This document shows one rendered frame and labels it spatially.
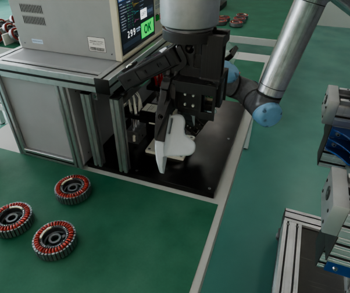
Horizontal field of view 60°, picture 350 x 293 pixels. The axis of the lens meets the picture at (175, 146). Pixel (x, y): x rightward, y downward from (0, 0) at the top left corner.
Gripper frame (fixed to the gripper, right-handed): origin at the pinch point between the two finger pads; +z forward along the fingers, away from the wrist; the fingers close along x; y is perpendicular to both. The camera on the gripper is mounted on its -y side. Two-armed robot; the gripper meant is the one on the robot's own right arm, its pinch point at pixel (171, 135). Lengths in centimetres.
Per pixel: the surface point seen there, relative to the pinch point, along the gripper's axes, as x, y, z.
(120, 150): -20.2, -11.0, 1.1
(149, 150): -7.4, -3.5, 6.0
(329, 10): 534, 101, 9
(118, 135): -19.9, -13.7, -3.9
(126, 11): -2.7, -32.7, -31.3
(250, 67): 95, 16, -1
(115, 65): -11.6, -26.4, -19.3
